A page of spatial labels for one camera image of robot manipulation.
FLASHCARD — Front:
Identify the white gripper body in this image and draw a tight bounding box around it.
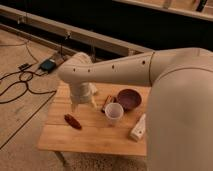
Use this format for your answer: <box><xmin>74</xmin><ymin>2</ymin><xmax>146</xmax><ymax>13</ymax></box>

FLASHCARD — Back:
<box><xmin>69</xmin><ymin>83</ymin><xmax>93</xmax><ymax>104</ymax></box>

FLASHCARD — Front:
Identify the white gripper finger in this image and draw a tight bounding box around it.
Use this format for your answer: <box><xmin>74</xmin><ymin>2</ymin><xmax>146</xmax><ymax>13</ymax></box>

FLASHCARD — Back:
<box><xmin>89</xmin><ymin>96</ymin><xmax>97</xmax><ymax>109</ymax></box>
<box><xmin>71</xmin><ymin>103</ymin><xmax>79</xmax><ymax>113</ymax></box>

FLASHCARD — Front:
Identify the dark red pepper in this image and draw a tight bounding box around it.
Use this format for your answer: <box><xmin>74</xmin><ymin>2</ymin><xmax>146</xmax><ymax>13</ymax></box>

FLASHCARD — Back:
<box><xmin>64</xmin><ymin>114</ymin><xmax>82</xmax><ymax>130</ymax></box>

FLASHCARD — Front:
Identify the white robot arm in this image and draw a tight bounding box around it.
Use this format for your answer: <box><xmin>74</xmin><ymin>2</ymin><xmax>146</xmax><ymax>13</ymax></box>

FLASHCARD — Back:
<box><xmin>58</xmin><ymin>48</ymin><xmax>213</xmax><ymax>171</ymax></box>

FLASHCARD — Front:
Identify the white sponge block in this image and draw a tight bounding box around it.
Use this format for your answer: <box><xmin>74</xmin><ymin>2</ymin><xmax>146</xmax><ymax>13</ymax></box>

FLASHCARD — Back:
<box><xmin>89</xmin><ymin>83</ymin><xmax>98</xmax><ymax>95</ymax></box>

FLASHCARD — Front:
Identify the brown snack bar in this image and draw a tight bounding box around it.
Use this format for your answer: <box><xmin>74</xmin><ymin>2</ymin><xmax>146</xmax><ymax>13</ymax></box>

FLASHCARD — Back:
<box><xmin>101</xmin><ymin>95</ymin><xmax>116</xmax><ymax>113</ymax></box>

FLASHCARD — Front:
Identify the translucent plastic cup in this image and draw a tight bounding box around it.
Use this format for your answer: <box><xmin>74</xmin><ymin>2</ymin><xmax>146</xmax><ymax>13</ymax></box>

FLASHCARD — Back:
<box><xmin>105</xmin><ymin>103</ymin><xmax>124</xmax><ymax>125</ymax></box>

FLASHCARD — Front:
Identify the dark purple bowl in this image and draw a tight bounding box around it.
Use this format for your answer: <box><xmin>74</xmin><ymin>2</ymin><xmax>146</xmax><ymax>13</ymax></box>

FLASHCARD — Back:
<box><xmin>117</xmin><ymin>89</ymin><xmax>142</xmax><ymax>111</ymax></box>

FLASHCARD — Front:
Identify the wooden table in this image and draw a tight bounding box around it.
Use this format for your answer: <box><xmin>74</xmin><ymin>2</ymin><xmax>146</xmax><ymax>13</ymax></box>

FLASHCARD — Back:
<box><xmin>38</xmin><ymin>82</ymin><xmax>150</xmax><ymax>156</ymax></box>

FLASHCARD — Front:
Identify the white plastic bottle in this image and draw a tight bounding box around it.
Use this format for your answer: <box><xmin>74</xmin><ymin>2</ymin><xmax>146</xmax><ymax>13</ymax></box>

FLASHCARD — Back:
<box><xmin>130</xmin><ymin>114</ymin><xmax>146</xmax><ymax>141</ymax></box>

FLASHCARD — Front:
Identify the small black connector box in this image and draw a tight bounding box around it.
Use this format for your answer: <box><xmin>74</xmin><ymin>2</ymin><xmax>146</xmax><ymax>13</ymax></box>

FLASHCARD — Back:
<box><xmin>18</xmin><ymin>63</ymin><xmax>30</xmax><ymax>71</ymax></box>

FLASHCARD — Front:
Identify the black floor cable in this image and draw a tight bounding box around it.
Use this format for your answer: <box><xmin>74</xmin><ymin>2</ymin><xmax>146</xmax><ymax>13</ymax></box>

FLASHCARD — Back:
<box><xmin>0</xmin><ymin>64</ymin><xmax>58</xmax><ymax>105</ymax></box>

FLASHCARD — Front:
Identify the long wooden rail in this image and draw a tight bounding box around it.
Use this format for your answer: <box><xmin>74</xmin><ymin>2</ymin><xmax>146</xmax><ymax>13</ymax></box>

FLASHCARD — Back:
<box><xmin>0</xmin><ymin>5</ymin><xmax>152</xmax><ymax>56</ymax></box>

